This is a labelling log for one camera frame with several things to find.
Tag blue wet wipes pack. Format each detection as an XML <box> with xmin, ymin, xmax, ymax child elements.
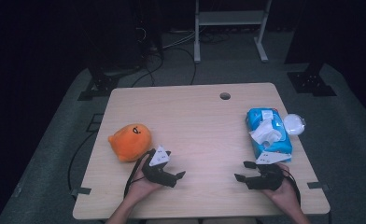
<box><xmin>246</xmin><ymin>106</ymin><xmax>306</xmax><ymax>163</ymax></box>

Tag right hand-held gripper cable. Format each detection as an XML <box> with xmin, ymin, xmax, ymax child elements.
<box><xmin>284</xmin><ymin>172</ymin><xmax>302</xmax><ymax>207</ymax></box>

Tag person's right hand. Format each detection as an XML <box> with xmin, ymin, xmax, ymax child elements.
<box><xmin>261</xmin><ymin>162</ymin><xmax>300</xmax><ymax>208</ymax></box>

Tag white wet wipe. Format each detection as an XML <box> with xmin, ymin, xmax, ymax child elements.
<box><xmin>248</xmin><ymin>118</ymin><xmax>283</xmax><ymax>147</ymax></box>

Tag person's left hand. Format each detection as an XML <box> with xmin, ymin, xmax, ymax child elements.
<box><xmin>125</xmin><ymin>157</ymin><xmax>164</xmax><ymax>203</ymax></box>

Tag orange plush toy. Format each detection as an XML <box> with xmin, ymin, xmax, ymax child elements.
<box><xmin>107</xmin><ymin>123</ymin><xmax>153</xmax><ymax>163</ymax></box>

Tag white floor cables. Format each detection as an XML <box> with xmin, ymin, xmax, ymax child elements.
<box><xmin>162</xmin><ymin>29</ymin><xmax>201</xmax><ymax>50</ymax></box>

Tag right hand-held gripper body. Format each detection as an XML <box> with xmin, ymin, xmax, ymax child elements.
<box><xmin>245</xmin><ymin>151</ymin><xmax>293</xmax><ymax>191</ymax></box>

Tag black tape piece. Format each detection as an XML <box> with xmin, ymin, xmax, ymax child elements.
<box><xmin>306</xmin><ymin>181</ymin><xmax>331</xmax><ymax>191</ymax></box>
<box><xmin>70</xmin><ymin>186</ymin><xmax>92</xmax><ymax>198</ymax></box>

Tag black stand base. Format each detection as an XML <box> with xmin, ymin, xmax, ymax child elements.
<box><xmin>77</xmin><ymin>62</ymin><xmax>143</xmax><ymax>102</ymax></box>
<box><xmin>286</xmin><ymin>60</ymin><xmax>338</xmax><ymax>97</ymax></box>

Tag white metal stand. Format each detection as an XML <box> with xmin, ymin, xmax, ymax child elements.
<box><xmin>193</xmin><ymin>0</ymin><xmax>273</xmax><ymax>64</ymax></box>

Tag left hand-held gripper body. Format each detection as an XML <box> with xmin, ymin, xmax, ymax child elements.
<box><xmin>142</xmin><ymin>145</ymin><xmax>177</xmax><ymax>189</ymax></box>

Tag black floor cable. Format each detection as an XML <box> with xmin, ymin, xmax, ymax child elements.
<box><xmin>66</xmin><ymin>130</ymin><xmax>99</xmax><ymax>191</ymax></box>
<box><xmin>130</xmin><ymin>46</ymin><xmax>198</xmax><ymax>89</ymax></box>

